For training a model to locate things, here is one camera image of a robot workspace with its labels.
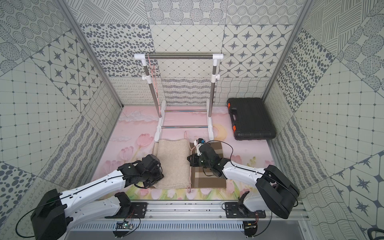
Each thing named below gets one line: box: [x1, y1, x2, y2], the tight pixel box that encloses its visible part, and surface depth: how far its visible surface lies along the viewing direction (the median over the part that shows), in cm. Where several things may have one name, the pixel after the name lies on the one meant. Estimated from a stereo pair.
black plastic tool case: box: [227, 97, 277, 141], surface depth 106 cm
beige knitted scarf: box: [152, 138, 191, 189], surface depth 86 cm
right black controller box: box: [243, 221, 258, 237], surface depth 73 cm
